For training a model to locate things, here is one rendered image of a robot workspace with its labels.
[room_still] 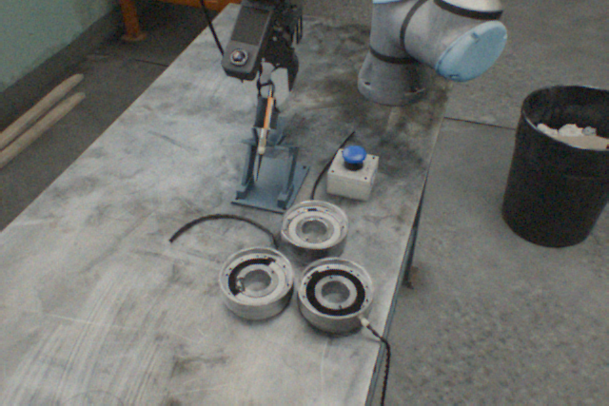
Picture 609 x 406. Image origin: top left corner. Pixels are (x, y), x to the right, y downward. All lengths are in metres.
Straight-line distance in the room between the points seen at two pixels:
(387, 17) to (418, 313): 1.00
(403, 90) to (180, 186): 0.48
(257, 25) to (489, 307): 1.34
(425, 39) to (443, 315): 1.01
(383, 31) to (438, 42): 0.14
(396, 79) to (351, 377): 0.63
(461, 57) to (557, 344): 1.08
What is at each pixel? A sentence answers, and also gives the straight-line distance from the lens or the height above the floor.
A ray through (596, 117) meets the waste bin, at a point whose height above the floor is 0.34.
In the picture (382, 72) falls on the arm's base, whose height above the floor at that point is 0.86.
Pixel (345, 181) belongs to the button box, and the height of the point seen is 0.84.
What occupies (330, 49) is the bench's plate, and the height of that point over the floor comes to 0.80.
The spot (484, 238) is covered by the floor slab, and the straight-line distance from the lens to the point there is 2.17.
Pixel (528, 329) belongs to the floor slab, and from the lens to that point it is 1.96.
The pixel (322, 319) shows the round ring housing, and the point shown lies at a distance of 0.83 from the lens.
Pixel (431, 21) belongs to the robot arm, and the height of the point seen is 1.01.
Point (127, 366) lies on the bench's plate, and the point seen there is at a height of 0.80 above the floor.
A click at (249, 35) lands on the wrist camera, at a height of 1.11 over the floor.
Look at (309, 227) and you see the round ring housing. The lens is 0.97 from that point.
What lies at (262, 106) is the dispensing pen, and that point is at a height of 0.97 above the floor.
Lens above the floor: 1.50
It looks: 41 degrees down
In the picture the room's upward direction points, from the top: straight up
